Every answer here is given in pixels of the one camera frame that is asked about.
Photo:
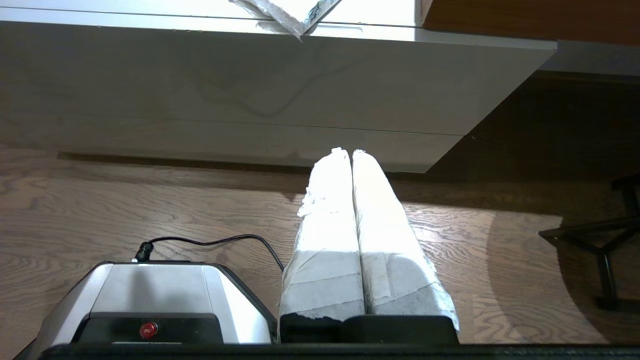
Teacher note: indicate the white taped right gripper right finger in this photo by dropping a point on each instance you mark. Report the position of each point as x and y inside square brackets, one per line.
[390, 260]

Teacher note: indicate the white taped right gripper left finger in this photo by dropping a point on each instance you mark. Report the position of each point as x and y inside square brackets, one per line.
[325, 250]

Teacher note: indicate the plastic tissue pack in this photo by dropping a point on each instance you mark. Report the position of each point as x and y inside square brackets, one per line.
[292, 12]

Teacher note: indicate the white deep cabinet drawer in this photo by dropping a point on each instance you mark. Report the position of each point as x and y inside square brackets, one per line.
[150, 75]

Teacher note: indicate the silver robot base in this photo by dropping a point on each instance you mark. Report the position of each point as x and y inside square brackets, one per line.
[155, 295]

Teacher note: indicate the red round base button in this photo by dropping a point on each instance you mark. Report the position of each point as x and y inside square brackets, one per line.
[148, 330]

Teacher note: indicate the black metal stand legs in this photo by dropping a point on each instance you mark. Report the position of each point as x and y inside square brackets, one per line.
[602, 245]

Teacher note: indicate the white glossy low cabinet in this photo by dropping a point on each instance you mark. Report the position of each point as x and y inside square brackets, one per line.
[200, 75]

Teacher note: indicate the brown wooden side table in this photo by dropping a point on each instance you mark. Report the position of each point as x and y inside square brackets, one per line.
[530, 17]

